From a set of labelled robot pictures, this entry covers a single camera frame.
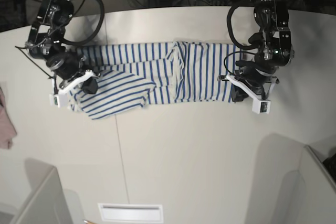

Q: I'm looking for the pink cloth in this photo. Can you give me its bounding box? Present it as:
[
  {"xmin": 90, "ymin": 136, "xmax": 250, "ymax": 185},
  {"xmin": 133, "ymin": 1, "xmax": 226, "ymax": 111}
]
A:
[{"xmin": 0, "ymin": 90, "xmax": 17, "ymax": 150}]

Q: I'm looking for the left grey partition panel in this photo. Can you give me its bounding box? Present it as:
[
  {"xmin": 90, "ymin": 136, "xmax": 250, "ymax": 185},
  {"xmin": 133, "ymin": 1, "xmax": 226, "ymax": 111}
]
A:
[{"xmin": 1, "ymin": 158, "xmax": 75, "ymax": 223}]

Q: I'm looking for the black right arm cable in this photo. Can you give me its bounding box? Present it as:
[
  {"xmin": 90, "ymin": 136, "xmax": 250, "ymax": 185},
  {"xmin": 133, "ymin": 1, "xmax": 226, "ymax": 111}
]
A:
[{"xmin": 61, "ymin": 0, "xmax": 105, "ymax": 46}]

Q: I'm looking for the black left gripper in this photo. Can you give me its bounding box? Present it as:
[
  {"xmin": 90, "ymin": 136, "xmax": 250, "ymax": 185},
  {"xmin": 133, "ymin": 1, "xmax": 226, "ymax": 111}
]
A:
[{"xmin": 230, "ymin": 0, "xmax": 294, "ymax": 103}]

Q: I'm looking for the right grey partition panel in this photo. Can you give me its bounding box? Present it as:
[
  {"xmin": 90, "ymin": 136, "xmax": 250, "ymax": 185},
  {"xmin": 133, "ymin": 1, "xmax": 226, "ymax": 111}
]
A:
[{"xmin": 272, "ymin": 146, "xmax": 335, "ymax": 223}]

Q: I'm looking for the white table inlay plate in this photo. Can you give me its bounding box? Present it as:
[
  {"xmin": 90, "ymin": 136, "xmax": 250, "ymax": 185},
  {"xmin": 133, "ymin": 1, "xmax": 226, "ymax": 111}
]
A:
[{"xmin": 98, "ymin": 203, "xmax": 164, "ymax": 223}]

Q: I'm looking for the black keyboard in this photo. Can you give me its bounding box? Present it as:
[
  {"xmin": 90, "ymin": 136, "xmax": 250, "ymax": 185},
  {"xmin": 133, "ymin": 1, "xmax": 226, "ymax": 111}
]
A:
[{"xmin": 323, "ymin": 154, "xmax": 336, "ymax": 181}]

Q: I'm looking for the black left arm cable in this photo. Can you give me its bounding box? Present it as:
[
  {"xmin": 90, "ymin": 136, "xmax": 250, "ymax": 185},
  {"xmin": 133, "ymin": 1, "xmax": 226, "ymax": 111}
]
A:
[{"xmin": 222, "ymin": 1, "xmax": 260, "ymax": 77}]

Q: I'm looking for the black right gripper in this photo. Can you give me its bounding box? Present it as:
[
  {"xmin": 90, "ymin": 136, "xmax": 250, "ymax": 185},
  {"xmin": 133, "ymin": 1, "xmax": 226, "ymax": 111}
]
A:
[{"xmin": 25, "ymin": 0, "xmax": 98, "ymax": 94}]

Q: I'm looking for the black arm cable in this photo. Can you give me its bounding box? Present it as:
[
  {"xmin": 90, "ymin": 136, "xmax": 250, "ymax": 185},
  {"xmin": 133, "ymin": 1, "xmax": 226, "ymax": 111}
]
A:
[
  {"xmin": 222, "ymin": 1, "xmax": 260, "ymax": 77},
  {"xmin": 61, "ymin": 0, "xmax": 105, "ymax": 46}
]

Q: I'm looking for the grey partition panel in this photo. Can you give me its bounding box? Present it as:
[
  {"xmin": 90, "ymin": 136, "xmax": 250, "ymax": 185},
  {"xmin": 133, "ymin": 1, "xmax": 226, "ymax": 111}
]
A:
[
  {"xmin": 272, "ymin": 146, "xmax": 335, "ymax": 223},
  {"xmin": 1, "ymin": 158, "xmax": 75, "ymax": 223}
]

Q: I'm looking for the blue white striped T-shirt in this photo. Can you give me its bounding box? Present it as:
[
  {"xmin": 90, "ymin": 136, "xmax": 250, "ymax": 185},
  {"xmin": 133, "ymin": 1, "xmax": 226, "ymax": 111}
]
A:
[{"xmin": 69, "ymin": 41, "xmax": 244, "ymax": 120}]

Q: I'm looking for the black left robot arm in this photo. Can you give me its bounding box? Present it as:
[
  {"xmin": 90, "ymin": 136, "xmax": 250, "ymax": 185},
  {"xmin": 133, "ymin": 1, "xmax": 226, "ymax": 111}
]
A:
[{"xmin": 227, "ymin": 0, "xmax": 294, "ymax": 99}]

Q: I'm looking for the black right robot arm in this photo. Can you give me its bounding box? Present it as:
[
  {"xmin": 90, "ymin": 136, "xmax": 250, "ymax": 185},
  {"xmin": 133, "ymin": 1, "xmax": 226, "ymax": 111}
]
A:
[{"xmin": 20, "ymin": 0, "xmax": 105, "ymax": 95}]

